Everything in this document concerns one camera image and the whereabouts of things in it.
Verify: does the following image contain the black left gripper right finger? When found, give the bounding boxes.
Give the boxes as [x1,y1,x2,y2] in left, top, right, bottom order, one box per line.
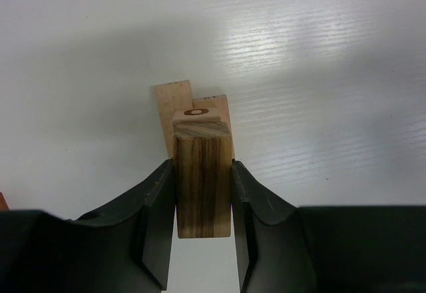
[232,161,425,292]

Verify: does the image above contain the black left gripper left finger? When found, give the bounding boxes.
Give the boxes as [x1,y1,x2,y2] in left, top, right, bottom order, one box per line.
[1,160,175,292]

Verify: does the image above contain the striped dark wood block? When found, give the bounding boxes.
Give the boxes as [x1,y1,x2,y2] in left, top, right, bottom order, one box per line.
[173,122,233,238]

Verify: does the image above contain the orange arch wood block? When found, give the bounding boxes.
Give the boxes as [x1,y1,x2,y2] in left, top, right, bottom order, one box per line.
[0,192,9,210]

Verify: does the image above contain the light wood block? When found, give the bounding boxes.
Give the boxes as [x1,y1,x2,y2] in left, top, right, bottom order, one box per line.
[154,79,195,158]

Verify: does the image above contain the small light wood cube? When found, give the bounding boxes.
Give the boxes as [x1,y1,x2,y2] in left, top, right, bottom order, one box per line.
[172,107,222,125]

